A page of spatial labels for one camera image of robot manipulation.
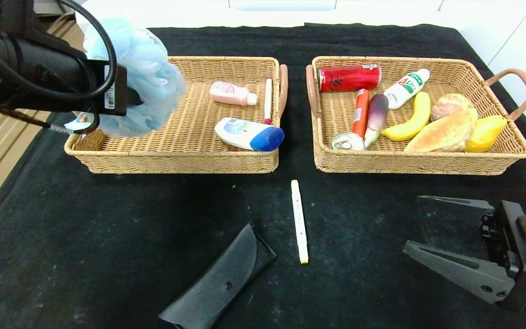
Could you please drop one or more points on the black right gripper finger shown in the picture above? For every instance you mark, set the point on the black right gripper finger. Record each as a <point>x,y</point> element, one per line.
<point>464,205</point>
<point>464,272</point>

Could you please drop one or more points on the red drink can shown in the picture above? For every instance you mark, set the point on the red drink can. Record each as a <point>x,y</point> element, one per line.
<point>340,78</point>

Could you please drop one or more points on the long bread loaf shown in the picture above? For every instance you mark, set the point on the long bread loaf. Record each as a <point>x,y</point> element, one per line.
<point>445,135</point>

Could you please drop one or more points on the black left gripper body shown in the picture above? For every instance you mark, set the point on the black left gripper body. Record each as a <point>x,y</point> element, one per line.
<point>113,89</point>

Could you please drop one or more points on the light blue bath pouf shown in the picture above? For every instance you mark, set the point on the light blue bath pouf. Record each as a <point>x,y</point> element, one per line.
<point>149,68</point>

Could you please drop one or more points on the white bottle with blue cap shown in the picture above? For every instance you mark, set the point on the white bottle with blue cap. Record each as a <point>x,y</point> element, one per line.
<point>244,132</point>

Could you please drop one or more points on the silver tin can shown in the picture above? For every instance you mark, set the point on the silver tin can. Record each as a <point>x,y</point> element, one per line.
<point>347,141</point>

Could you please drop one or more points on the yellow mango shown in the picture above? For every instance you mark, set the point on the yellow mango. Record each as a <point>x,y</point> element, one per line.
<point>484,135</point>

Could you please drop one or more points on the black tablecloth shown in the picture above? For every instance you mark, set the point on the black tablecloth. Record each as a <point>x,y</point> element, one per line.
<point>107,228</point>

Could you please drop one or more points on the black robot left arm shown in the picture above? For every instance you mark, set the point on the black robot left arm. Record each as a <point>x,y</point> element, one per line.
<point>25,68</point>

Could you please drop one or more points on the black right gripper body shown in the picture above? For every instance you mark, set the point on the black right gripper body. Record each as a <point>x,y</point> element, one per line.
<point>506,249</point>

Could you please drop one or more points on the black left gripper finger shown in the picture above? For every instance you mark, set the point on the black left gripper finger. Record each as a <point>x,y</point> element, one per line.
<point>134,98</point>

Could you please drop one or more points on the yellow banana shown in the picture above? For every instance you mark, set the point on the yellow banana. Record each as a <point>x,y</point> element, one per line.
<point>409,128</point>

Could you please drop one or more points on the white bottle with green label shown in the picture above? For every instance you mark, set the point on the white bottle with green label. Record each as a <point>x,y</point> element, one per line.
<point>402,91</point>

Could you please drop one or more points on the small pink bottle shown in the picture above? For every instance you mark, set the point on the small pink bottle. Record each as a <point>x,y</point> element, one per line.
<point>228,93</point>

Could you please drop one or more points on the white marker with yellow cap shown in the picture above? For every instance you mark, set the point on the white marker with yellow cap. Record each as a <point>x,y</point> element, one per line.
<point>299,224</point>

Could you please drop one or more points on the grey and brown shelf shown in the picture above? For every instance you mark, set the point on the grey and brown shelf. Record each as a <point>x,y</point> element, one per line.
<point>48,7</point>

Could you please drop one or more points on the round bread roll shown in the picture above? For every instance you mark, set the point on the round bread roll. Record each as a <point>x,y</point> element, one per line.
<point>448,106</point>

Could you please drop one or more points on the orange sausage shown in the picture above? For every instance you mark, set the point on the orange sausage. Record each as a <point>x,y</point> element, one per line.
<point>360,114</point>

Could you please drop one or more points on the purple eggplant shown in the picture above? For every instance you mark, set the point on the purple eggplant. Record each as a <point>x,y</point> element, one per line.
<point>376,119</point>

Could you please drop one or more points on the white pen with red tip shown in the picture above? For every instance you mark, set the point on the white pen with red tip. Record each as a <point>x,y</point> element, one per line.
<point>268,100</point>

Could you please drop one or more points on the black leather glasses case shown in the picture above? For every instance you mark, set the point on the black leather glasses case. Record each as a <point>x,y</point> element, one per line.
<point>217,283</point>

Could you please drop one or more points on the rectangular wicker basket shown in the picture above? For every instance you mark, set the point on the rectangular wicker basket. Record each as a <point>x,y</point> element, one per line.
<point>359,160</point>
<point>199,137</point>

